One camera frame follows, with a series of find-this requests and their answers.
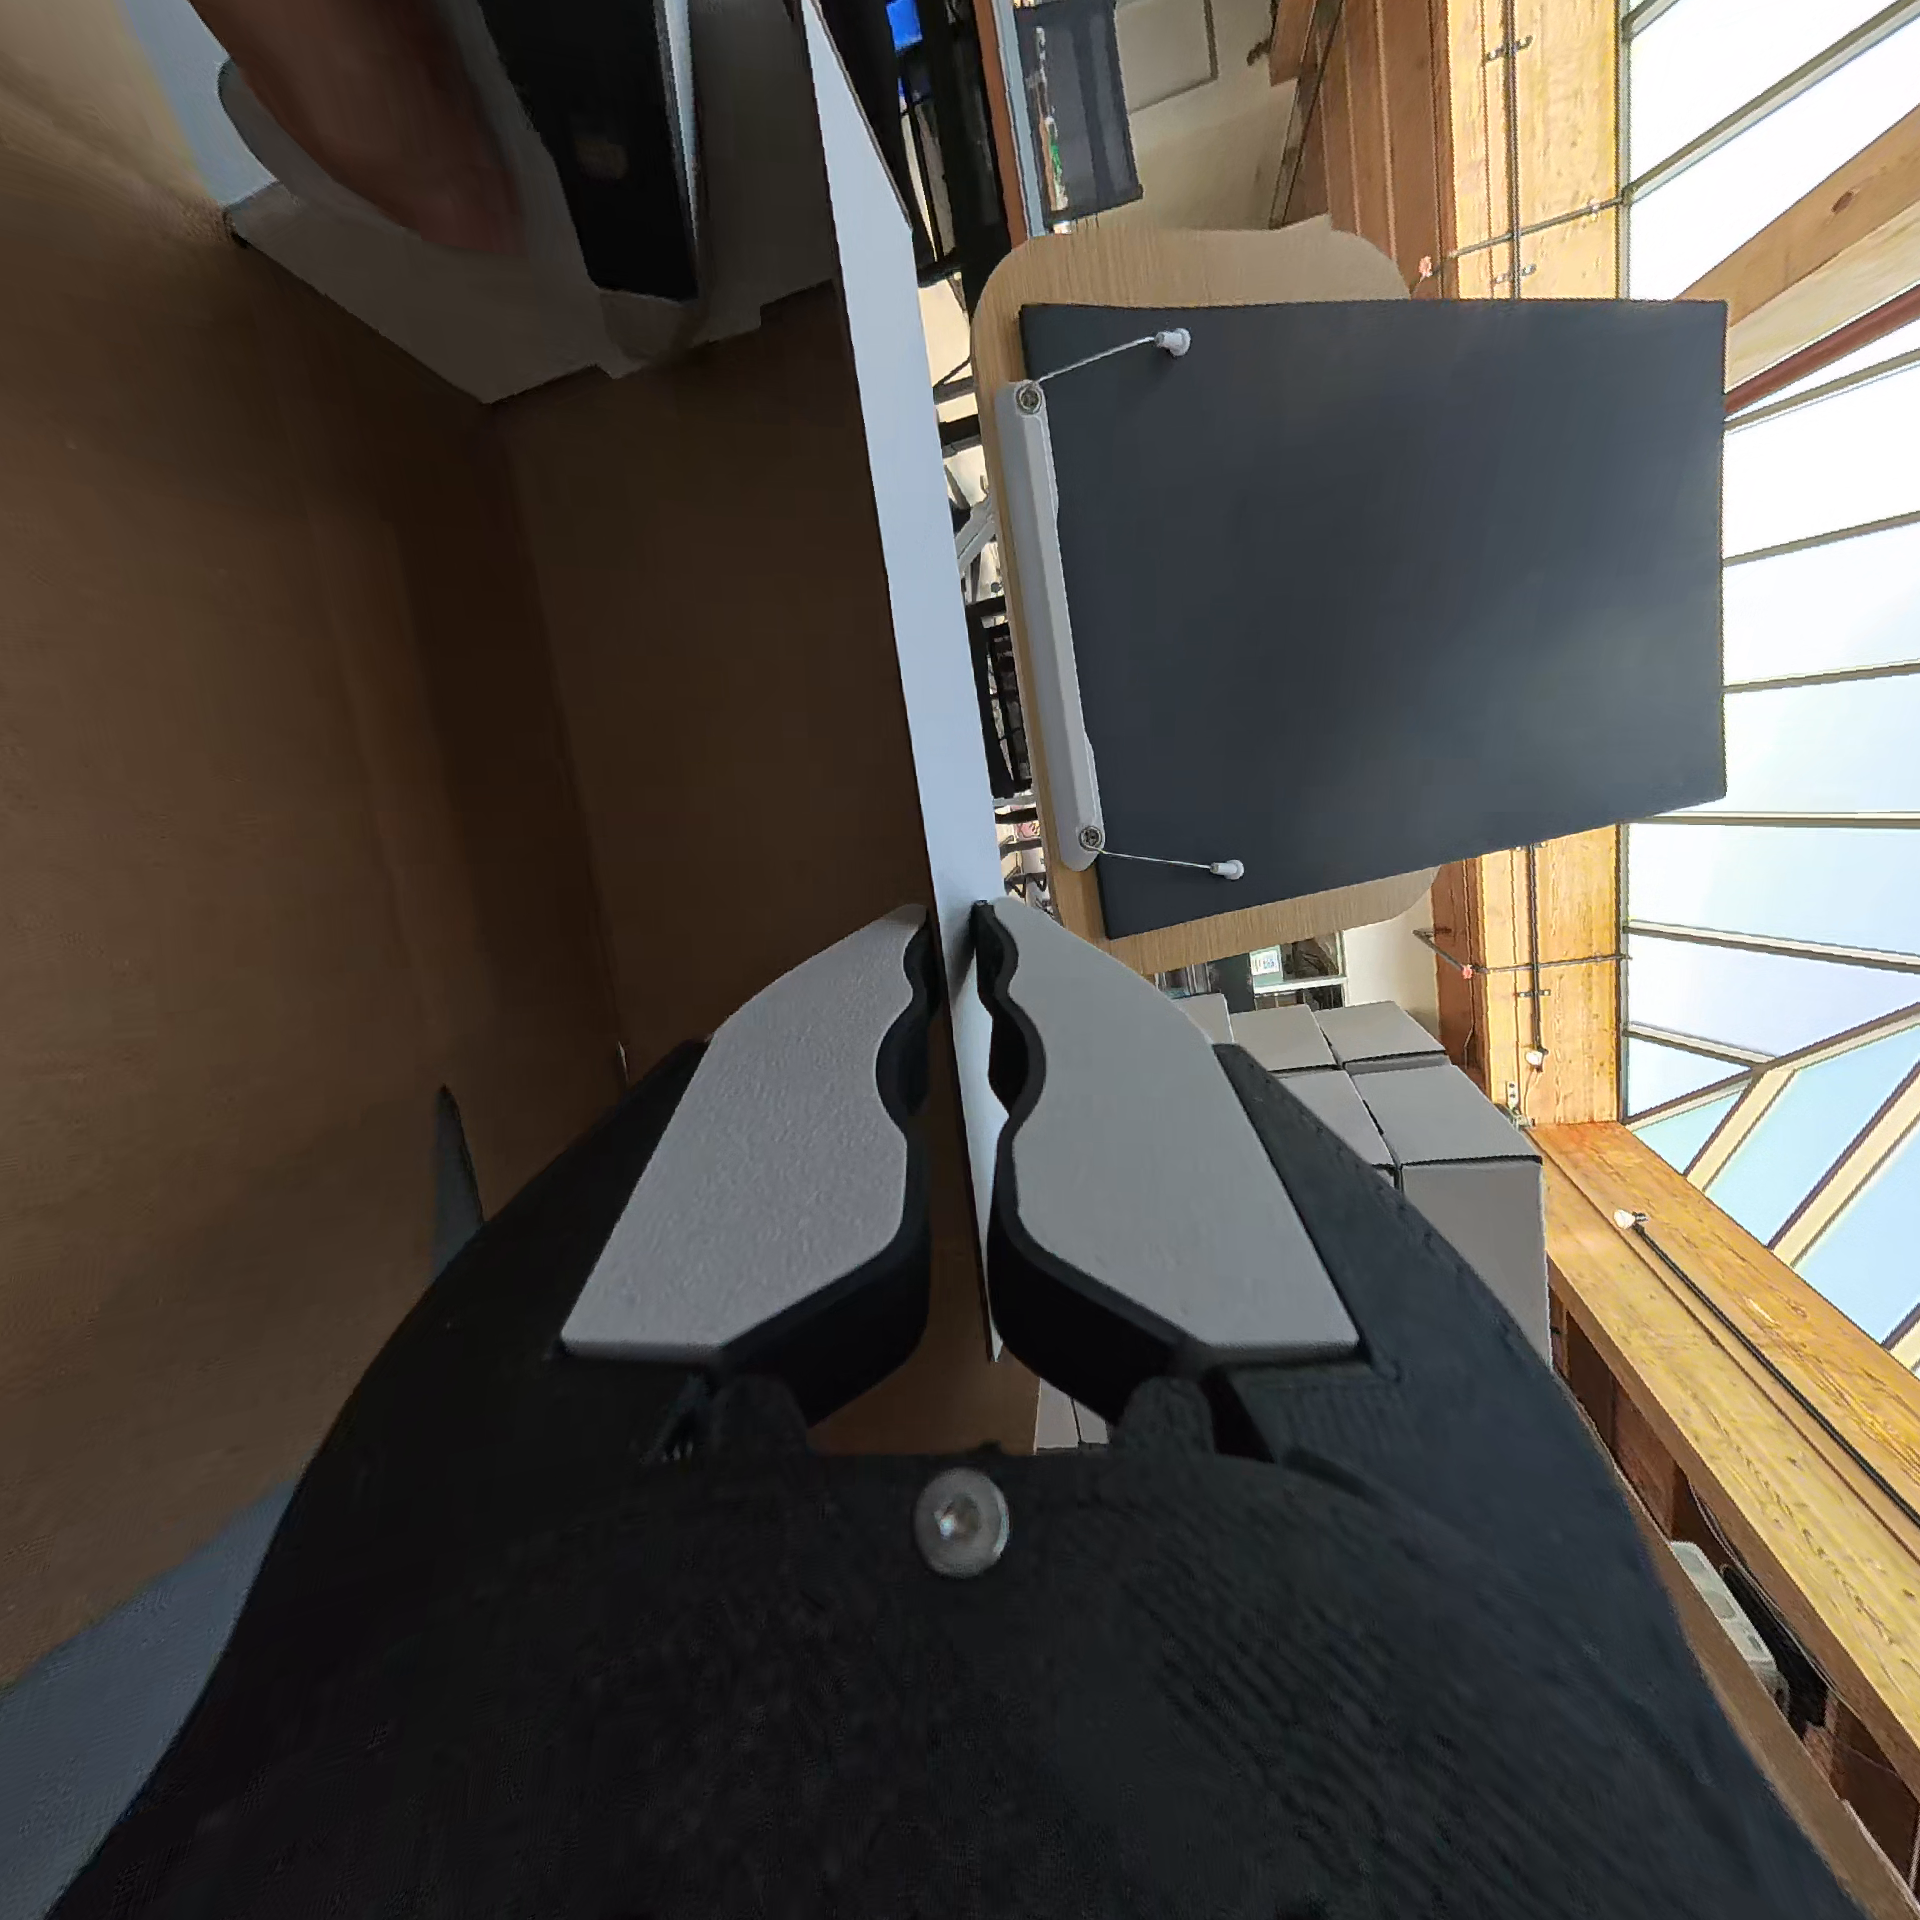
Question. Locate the white cardboard box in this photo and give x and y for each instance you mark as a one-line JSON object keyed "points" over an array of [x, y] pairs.
{"points": [[300, 900]]}

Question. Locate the rounded wooden ceiling board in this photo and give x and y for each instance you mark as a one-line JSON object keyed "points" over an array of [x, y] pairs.
{"points": [[1186, 263]]}

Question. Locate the glass skylight window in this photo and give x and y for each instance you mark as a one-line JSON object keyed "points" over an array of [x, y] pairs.
{"points": [[1800, 601]]}

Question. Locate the dark wall poster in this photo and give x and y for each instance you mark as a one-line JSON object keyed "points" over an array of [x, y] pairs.
{"points": [[1083, 106]]}

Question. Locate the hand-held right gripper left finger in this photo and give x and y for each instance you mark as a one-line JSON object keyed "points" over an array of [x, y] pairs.
{"points": [[751, 1171]]}

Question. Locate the black ceiling panel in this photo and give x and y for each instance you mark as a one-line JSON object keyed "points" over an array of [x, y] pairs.
{"points": [[1381, 601]]}

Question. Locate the wooden beam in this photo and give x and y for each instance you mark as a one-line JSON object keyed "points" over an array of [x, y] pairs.
{"points": [[1726, 1351]]}

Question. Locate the stack of white cardboard boxes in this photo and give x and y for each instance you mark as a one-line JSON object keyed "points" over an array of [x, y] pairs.
{"points": [[1463, 1171]]}

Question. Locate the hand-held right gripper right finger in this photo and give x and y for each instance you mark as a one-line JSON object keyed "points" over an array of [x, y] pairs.
{"points": [[1155, 1171]]}

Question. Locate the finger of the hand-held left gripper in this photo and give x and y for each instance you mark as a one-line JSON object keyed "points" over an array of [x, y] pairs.
{"points": [[758, 150], [390, 106]]}

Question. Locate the white pendant lamp bar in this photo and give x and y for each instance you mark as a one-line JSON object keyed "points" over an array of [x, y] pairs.
{"points": [[1050, 631]]}

